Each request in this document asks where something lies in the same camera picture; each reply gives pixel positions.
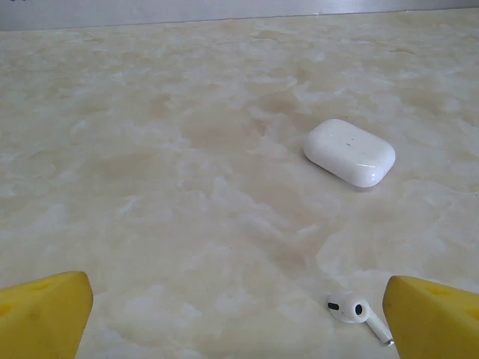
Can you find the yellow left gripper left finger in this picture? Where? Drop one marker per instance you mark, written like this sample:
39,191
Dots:
41,318

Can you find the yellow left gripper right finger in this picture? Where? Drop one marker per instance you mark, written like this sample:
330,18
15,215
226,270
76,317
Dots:
434,321

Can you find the aluminium table edge rail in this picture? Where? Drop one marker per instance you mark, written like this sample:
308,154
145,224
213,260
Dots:
224,9

